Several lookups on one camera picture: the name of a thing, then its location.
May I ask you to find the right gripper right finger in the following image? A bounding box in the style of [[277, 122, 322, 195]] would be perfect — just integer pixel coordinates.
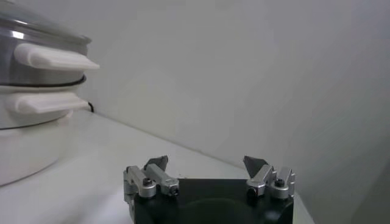
[[242, 155, 297, 200]]

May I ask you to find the round glass pot lid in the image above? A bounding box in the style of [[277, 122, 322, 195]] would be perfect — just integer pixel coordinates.
[[0, 0, 93, 45]]

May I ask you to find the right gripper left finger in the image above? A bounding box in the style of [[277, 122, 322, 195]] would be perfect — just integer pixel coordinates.
[[122, 155, 180, 211]]

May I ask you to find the cream electric pot base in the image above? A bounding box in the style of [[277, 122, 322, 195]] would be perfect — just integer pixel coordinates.
[[0, 85, 91, 187]]

